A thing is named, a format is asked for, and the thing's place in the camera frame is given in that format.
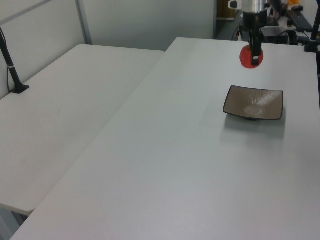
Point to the black laptop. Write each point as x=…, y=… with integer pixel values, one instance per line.
x=273, y=22

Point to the black keyboard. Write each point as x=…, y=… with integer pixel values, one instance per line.
x=301, y=21

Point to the brown wooden cabinet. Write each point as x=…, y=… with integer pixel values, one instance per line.
x=225, y=11

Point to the black equipment box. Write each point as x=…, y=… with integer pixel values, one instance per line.
x=280, y=39

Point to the red apple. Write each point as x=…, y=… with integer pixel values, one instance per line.
x=246, y=57

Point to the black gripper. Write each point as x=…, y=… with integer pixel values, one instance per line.
x=255, y=20

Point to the square brown ceramic plate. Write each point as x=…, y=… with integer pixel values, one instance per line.
x=253, y=103

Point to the black clamp camera stand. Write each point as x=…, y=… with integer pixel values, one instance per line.
x=313, y=32

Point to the black computer mouse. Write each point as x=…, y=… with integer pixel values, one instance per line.
x=297, y=8

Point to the black camera stand with base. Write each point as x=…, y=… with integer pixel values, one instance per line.
x=11, y=67

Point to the orange toy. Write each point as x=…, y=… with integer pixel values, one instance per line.
x=293, y=1

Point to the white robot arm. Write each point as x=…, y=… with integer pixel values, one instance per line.
x=253, y=5

